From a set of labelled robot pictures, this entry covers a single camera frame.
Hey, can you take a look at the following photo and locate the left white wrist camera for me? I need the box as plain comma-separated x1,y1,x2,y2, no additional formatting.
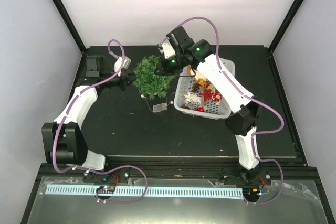
113,57,131,72

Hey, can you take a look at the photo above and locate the white cable duct strip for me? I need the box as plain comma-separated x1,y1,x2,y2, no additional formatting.
44,185,244,200

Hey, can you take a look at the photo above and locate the brown pine cone ornament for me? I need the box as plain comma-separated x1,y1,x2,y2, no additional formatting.
192,83,201,93

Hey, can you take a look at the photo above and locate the red star ornament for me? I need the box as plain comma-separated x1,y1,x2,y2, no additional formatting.
199,89,213,102

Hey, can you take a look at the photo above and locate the small green christmas tree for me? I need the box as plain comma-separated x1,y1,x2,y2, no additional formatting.
133,55,176,100

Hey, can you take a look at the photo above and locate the clear string light wire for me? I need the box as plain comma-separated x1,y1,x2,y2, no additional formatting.
140,91,177,113

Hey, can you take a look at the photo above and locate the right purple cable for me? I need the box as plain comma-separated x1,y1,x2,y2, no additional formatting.
160,16,286,206

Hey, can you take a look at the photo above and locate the black frame post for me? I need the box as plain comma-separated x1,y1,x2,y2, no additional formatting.
268,0,304,54
52,0,86,53

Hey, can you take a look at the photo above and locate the black left frame post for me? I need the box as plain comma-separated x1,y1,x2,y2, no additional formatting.
52,0,86,53

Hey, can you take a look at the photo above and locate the white snowflake ornament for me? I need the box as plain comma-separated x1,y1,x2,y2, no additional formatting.
183,92,202,104

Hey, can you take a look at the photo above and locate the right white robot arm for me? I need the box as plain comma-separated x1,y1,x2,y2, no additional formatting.
155,26,260,184

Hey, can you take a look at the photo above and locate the gold bell ornament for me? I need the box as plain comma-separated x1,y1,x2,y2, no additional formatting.
196,79,208,89

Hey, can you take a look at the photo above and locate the clear light battery box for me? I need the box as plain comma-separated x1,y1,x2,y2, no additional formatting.
153,102,167,113

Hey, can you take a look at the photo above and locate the white plastic basket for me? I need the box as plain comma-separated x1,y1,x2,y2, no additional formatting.
174,67,231,120

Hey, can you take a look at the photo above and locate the black right frame post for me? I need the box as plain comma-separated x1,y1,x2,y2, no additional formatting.
268,0,304,54

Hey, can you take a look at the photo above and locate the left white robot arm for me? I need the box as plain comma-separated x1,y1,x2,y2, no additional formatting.
41,56,135,182

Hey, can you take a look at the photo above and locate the purple cable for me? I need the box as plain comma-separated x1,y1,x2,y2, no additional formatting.
52,39,149,204
160,16,286,206

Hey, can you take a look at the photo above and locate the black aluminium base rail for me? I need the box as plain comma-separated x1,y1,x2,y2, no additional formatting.
104,156,320,185

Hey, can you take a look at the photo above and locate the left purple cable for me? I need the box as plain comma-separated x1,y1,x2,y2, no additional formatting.
52,39,149,204

